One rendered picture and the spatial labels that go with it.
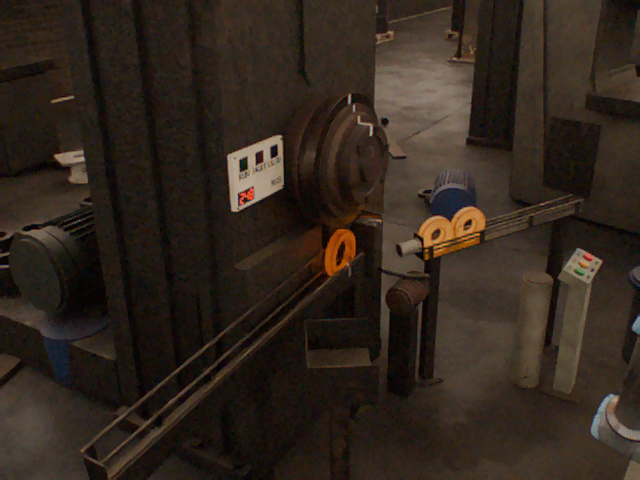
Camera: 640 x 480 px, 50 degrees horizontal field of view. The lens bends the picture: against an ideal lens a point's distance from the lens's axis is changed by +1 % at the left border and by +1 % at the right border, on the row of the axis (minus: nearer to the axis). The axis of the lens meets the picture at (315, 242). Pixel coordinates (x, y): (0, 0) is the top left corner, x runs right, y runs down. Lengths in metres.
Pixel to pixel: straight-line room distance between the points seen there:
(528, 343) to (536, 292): 0.25
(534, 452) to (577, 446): 0.18
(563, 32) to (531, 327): 2.38
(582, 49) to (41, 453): 3.82
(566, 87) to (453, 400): 2.53
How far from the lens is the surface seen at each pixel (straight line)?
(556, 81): 4.91
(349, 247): 2.58
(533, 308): 2.99
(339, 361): 2.19
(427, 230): 2.79
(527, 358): 3.12
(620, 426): 2.30
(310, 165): 2.21
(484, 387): 3.17
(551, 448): 2.92
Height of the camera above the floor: 1.83
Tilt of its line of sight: 24 degrees down
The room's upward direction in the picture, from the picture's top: 1 degrees counter-clockwise
